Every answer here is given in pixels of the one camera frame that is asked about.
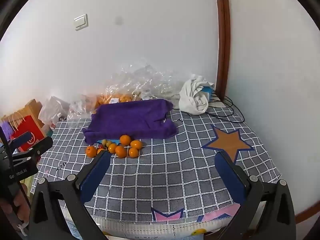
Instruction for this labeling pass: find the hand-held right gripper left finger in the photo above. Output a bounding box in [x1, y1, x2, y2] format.
[29, 150, 112, 240]

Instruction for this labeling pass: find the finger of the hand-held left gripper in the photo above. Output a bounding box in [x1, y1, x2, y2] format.
[9, 131, 36, 151]
[15, 136, 54, 161]

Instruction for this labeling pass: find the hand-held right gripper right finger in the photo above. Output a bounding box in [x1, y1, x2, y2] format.
[214, 150, 297, 240]

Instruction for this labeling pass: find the person's left hand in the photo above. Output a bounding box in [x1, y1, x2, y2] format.
[0, 192, 31, 224]

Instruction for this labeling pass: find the red gift bag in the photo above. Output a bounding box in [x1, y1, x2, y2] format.
[10, 115, 47, 152]

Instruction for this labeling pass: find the purple fluffy item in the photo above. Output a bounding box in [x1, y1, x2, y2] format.
[0, 121, 14, 143]

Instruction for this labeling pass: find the cardboard box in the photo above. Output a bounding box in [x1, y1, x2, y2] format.
[1, 99, 44, 130]

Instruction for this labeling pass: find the white plastic bag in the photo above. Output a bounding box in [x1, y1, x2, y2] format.
[37, 96, 70, 130]

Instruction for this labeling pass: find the blue mat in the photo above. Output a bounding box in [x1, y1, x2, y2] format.
[96, 138, 121, 145]

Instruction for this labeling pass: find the grey checkered blanket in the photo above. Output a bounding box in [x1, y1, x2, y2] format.
[32, 105, 282, 224]

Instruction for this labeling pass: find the purple towel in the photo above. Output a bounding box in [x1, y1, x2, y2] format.
[82, 99, 178, 145]

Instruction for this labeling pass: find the patterned bed sheet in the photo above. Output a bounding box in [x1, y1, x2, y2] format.
[60, 204, 253, 240]

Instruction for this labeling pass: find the clear plastic bag of oranges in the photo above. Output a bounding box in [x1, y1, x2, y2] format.
[94, 90, 142, 108]

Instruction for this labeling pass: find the brown baseboard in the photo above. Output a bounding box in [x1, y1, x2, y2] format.
[294, 205, 320, 225]

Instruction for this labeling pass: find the white cloth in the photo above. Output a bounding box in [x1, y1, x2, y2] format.
[178, 74, 215, 115]

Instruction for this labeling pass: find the blue and white box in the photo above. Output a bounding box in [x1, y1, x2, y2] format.
[201, 85, 215, 98]

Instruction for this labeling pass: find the crumpled clear plastic bag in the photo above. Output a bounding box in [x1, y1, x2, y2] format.
[107, 64, 187, 100]

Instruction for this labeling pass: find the white light switch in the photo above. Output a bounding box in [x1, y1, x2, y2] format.
[73, 14, 89, 31]

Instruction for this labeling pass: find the brown door frame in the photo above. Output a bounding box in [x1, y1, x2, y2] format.
[213, 0, 231, 98]

